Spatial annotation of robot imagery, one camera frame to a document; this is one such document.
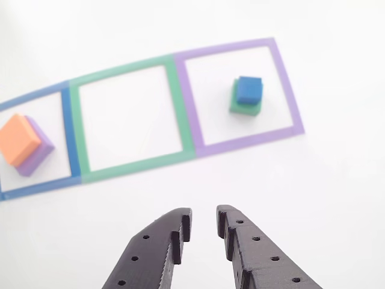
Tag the green cube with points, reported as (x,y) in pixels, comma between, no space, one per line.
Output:
(243,110)

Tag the blue square frame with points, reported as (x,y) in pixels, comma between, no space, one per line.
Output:
(70,135)

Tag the small blue cube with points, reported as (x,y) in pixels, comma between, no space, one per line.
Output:
(248,88)

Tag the orange cube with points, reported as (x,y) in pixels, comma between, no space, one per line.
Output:
(18,138)

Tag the purple square frame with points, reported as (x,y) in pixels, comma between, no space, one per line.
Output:
(285,84)

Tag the purple cube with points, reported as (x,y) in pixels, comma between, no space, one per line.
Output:
(39,156)

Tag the green square frame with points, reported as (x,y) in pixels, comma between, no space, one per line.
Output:
(177,105)

